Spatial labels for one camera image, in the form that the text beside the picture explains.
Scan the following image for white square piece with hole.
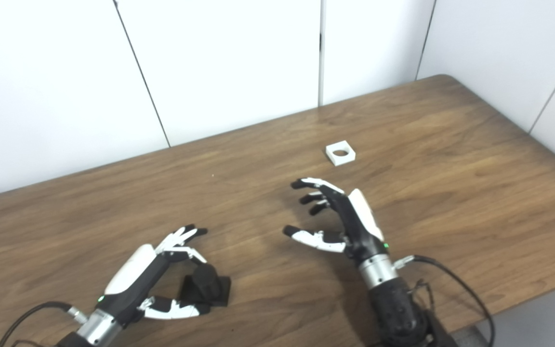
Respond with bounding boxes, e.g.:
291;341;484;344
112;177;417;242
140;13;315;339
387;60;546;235
326;140;356;166

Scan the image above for black peg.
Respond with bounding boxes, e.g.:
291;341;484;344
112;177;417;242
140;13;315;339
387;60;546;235
176;264;231;307

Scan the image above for black and white right hand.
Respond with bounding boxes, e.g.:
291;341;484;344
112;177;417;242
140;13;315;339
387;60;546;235
283;177;389;266

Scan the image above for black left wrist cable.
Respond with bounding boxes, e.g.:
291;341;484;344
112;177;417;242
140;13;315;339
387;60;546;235
0;302;88;347

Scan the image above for black and white left hand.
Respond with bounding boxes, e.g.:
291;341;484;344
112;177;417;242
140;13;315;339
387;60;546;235
97;224;213;329

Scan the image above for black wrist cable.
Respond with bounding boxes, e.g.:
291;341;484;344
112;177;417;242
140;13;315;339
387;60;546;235
0;302;88;347
393;255;496;347

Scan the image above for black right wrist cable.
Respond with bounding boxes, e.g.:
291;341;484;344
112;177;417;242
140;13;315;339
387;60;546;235
393;255;496;347

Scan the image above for thin right arm wires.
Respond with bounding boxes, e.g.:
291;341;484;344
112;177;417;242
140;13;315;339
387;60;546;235
405;279;436;310

